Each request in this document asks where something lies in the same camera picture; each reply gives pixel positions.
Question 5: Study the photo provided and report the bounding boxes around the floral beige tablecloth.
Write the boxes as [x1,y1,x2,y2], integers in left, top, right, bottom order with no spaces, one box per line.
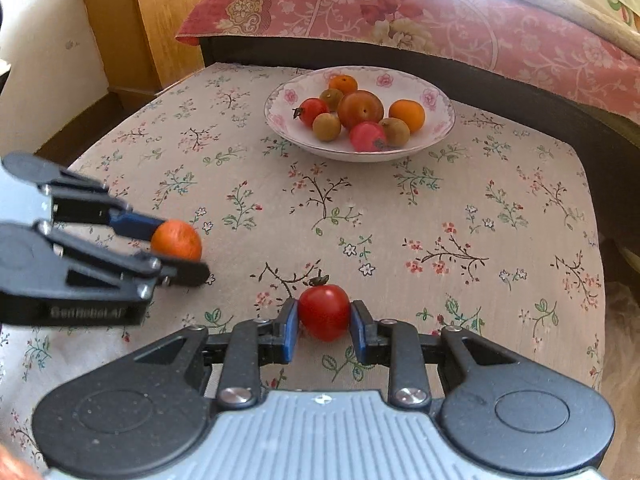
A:
[0,62,608,480]

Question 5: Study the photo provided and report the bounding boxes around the small orange mandarin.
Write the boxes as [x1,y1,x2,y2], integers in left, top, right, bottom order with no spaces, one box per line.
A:
[328,74,359,96]
[389,99,426,132]
[150,220,203,262]

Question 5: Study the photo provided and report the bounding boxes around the white floral-rimmed bowl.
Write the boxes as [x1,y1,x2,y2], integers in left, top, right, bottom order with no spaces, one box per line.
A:
[264,66,457,163]

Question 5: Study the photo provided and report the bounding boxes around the large orange-brown tomato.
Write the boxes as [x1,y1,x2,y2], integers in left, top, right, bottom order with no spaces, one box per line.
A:
[337,90,385,130]

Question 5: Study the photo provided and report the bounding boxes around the wooden cabinet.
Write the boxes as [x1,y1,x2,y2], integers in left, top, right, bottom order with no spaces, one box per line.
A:
[77,0,233,98]

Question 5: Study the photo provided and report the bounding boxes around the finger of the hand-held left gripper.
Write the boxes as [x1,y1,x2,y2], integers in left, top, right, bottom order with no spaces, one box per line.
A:
[35,222,211,303]
[2,152,168,243]

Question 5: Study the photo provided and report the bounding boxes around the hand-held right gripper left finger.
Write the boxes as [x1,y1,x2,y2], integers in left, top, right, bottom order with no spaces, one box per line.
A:
[125,299,300,409]

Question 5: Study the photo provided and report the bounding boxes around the red cherry tomato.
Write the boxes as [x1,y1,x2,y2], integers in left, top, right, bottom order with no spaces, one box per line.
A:
[298,275,351,342]
[293,98,331,126]
[349,122,389,153]

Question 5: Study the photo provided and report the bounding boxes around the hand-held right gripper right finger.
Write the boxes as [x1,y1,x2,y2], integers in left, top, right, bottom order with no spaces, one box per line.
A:
[350,300,521,409]

